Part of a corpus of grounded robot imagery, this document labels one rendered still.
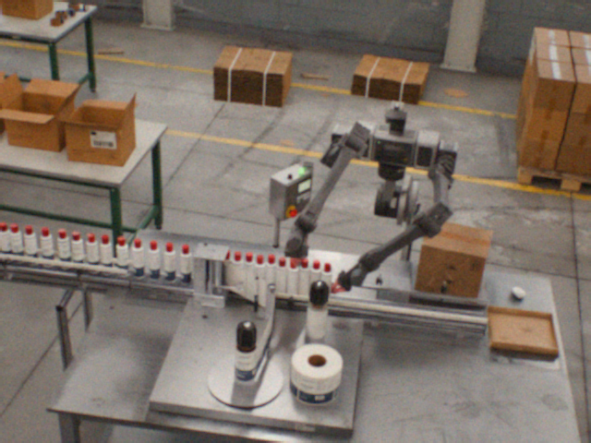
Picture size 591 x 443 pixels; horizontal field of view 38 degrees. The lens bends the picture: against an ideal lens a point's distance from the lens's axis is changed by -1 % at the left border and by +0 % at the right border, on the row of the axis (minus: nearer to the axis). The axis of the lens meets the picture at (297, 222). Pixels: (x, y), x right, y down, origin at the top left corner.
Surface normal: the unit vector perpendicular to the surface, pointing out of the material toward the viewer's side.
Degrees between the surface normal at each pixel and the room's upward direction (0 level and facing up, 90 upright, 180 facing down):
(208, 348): 0
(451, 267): 90
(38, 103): 89
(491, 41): 90
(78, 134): 91
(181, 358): 0
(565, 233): 0
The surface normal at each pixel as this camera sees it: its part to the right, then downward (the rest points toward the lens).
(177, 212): 0.06, -0.84
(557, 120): -0.17, 0.49
